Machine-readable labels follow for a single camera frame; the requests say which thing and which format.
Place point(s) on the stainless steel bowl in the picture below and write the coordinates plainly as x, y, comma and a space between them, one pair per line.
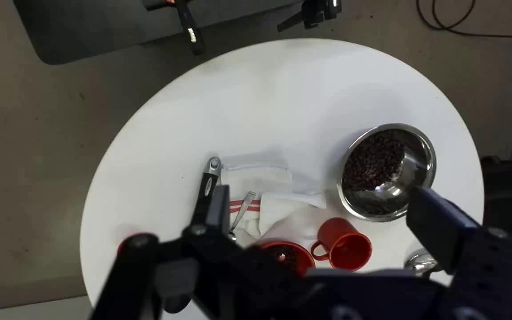
385, 205

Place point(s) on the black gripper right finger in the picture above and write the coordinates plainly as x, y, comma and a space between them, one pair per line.
442, 229

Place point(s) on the silver metal spoon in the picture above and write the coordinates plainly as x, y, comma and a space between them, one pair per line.
243, 209

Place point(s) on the white towel with red stripes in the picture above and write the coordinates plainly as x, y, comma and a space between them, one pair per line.
279, 205

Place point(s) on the red bowl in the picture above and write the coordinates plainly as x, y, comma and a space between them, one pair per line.
284, 253

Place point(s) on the black ladle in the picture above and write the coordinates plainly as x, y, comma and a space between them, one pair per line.
206, 184

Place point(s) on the metal tongs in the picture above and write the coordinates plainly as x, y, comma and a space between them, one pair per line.
419, 261

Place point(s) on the coffee beans pile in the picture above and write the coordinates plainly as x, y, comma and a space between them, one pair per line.
373, 161

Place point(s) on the red cup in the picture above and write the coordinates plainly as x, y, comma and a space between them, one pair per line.
345, 245

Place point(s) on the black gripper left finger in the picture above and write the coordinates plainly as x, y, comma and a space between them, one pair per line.
218, 207

